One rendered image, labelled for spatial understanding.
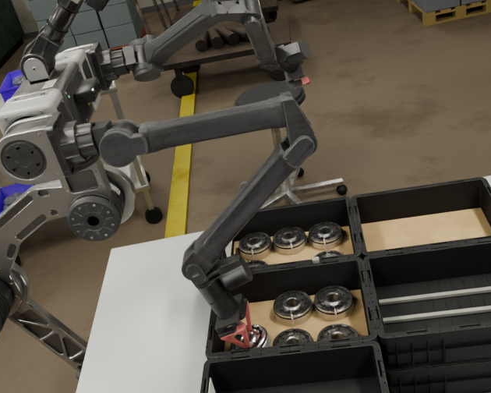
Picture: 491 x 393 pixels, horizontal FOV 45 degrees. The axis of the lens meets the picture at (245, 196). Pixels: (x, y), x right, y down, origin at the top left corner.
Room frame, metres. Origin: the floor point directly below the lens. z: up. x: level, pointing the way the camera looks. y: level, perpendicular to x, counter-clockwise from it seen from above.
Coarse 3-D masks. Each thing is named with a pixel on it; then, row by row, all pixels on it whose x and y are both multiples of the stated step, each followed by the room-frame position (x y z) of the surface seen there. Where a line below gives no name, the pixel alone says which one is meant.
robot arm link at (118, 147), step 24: (288, 96) 1.16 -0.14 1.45; (120, 120) 1.23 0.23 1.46; (168, 120) 1.17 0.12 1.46; (192, 120) 1.15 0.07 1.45; (216, 120) 1.14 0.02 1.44; (240, 120) 1.14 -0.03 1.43; (264, 120) 1.13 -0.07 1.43; (288, 120) 1.11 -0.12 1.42; (120, 144) 1.13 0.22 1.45; (144, 144) 1.13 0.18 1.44; (168, 144) 1.14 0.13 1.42
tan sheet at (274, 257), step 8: (344, 232) 1.49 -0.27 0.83; (272, 240) 1.54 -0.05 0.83; (344, 240) 1.45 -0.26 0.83; (312, 248) 1.45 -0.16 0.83; (336, 248) 1.42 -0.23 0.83; (344, 248) 1.42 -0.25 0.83; (352, 248) 1.41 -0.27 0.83; (272, 256) 1.46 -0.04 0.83; (280, 256) 1.45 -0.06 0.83; (288, 256) 1.44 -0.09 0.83; (296, 256) 1.43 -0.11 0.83; (304, 256) 1.42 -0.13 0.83; (312, 256) 1.41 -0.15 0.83
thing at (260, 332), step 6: (258, 324) 1.13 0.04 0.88; (252, 330) 1.12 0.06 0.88; (258, 330) 1.11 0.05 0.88; (264, 330) 1.09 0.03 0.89; (240, 336) 1.12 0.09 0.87; (258, 336) 1.08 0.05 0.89; (264, 336) 1.07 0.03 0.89; (258, 342) 1.06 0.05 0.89; (234, 348) 1.09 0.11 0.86; (240, 348) 1.07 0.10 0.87; (252, 348) 1.06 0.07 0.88
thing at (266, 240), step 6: (252, 234) 1.55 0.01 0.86; (258, 234) 1.55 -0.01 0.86; (264, 234) 1.54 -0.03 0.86; (240, 240) 1.53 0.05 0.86; (246, 240) 1.53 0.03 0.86; (264, 240) 1.50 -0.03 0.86; (240, 246) 1.50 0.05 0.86; (246, 246) 1.49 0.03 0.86; (252, 246) 1.49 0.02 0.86; (258, 246) 1.48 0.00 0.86; (264, 246) 1.47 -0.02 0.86; (246, 252) 1.47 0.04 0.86; (258, 252) 1.46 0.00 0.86
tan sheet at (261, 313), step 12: (312, 300) 1.23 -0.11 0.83; (360, 300) 1.18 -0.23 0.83; (252, 312) 1.24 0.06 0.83; (264, 312) 1.22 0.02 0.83; (360, 312) 1.14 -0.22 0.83; (252, 324) 1.19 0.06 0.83; (264, 324) 1.18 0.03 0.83; (276, 324) 1.17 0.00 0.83; (300, 324) 1.15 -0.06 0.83; (312, 324) 1.14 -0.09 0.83; (324, 324) 1.13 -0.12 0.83; (348, 324) 1.11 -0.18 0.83; (360, 324) 1.10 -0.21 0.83; (312, 336) 1.10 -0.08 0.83; (228, 348) 1.12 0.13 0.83
